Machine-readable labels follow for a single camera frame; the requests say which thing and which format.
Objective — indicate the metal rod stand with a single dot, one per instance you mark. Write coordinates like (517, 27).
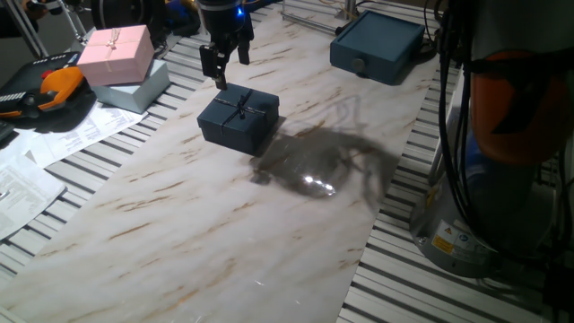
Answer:
(350, 9)

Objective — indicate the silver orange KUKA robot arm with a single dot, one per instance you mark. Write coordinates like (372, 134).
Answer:
(493, 202)

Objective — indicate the black round object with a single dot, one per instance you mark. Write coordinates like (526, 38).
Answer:
(127, 13)

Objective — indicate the marble pattern table mat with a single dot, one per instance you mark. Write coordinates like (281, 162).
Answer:
(179, 247)

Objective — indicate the pink gift box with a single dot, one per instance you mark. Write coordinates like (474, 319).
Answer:
(116, 56)

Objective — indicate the blue bag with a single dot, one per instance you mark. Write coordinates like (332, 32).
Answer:
(180, 18)

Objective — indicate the teal drawer box with knob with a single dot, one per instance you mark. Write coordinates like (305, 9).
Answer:
(376, 45)

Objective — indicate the black orange teach pendant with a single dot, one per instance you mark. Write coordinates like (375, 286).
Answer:
(40, 87)

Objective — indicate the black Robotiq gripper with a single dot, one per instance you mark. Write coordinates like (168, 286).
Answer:
(222, 20)

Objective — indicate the dark blue ribboned box lid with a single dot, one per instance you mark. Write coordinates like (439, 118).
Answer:
(233, 121)

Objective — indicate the light blue gift box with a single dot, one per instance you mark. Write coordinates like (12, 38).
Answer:
(134, 96)

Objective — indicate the large printed paper sheet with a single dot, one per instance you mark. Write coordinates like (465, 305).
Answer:
(85, 134)

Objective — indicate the small printed paper sheet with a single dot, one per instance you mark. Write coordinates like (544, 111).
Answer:
(22, 193)

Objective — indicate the grey tripod leg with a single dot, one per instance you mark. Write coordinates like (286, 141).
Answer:
(72, 20)
(27, 32)

